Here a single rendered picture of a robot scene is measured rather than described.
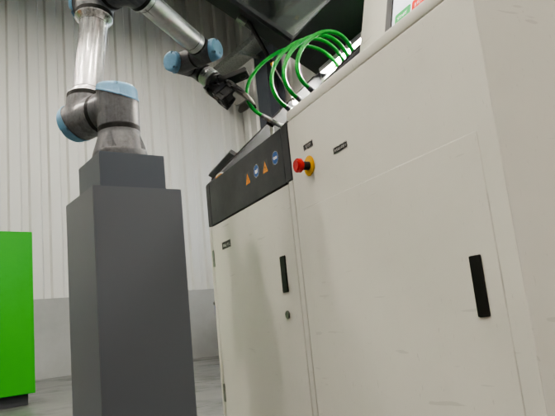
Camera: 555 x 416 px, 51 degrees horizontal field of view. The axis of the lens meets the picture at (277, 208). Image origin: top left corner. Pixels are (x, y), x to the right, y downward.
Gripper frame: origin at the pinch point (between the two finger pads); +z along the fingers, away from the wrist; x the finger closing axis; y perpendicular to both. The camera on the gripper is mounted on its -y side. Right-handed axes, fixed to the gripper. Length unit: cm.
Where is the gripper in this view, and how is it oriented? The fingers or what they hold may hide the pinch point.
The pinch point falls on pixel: (253, 103)
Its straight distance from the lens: 215.7
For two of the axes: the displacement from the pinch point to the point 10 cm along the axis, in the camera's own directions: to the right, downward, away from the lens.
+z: 7.1, 5.7, -4.1
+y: -6.7, 7.3, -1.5
